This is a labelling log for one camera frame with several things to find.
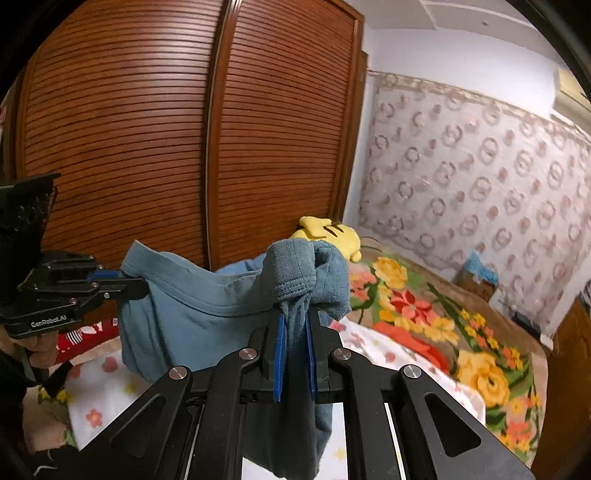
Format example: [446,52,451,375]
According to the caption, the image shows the teal green shorts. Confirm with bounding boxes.
[119,238,349,479]

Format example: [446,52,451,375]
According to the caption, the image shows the person left hand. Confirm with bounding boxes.
[15,331,58,369]

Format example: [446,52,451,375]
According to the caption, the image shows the white fruit flower bedsheet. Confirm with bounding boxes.
[64,314,496,479]

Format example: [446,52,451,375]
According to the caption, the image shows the wooden sideboard cabinet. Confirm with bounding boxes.
[532,299,590,479]

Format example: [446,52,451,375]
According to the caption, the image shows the cardboard box blue contents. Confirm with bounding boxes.
[455,251,499,302]

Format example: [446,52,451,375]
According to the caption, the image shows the wooden louvered wardrobe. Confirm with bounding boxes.
[1,1,367,270]

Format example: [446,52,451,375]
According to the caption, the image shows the yellow plush toy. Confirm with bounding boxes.
[290,216,362,263]

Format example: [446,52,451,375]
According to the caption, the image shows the pink circle patterned curtain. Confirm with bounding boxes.
[359,72,590,335]

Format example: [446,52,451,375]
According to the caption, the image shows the white wall air conditioner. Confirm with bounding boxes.
[553,68,591,130]

